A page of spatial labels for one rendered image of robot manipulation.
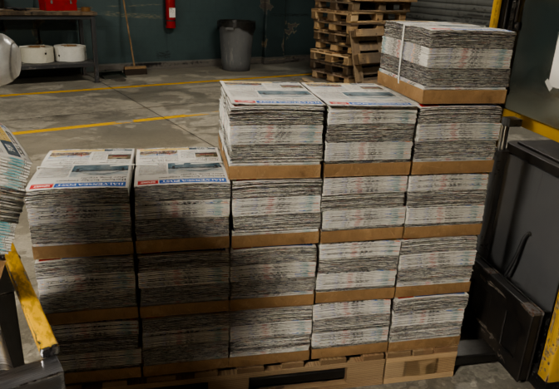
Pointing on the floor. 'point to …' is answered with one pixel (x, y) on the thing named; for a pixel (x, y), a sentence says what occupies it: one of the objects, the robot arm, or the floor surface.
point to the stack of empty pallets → (355, 1)
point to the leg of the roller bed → (11, 328)
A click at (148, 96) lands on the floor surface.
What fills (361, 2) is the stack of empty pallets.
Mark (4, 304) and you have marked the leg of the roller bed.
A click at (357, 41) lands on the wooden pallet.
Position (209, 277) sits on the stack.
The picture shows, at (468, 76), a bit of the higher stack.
